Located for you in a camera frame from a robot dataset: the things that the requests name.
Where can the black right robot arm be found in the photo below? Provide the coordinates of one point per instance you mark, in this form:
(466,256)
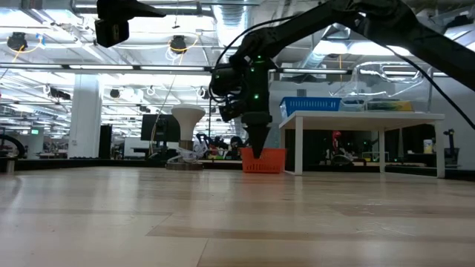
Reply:
(408,29)

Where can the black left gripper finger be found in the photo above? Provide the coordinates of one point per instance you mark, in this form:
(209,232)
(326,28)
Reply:
(143,11)

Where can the white perforated metal shelf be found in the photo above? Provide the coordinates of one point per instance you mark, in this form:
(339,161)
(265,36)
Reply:
(371,118)

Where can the blue plastic basket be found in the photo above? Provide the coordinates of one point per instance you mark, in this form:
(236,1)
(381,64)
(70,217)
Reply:
(311,105)

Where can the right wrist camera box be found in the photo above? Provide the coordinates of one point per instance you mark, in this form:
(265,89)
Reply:
(232,111)

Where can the green yellow crayon box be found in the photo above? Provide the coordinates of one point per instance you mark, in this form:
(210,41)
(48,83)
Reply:
(389,106)

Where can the white building column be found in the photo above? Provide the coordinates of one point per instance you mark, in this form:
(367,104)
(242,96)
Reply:
(84,122)

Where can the clear plastic bin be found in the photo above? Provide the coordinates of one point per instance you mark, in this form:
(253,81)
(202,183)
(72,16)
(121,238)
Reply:
(356,89)

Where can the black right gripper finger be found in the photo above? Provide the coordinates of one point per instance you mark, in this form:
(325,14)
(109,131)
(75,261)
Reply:
(258,133)

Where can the black background stand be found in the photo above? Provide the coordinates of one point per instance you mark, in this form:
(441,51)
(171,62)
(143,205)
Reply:
(451,148)

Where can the orange plastic basket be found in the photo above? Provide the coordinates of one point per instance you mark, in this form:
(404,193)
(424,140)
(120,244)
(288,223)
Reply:
(274,161)

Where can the black background monitor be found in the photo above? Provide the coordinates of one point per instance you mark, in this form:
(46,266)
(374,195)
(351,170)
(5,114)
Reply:
(156,128)

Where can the black tall cabinet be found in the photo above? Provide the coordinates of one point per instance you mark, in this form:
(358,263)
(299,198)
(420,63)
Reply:
(105,142)

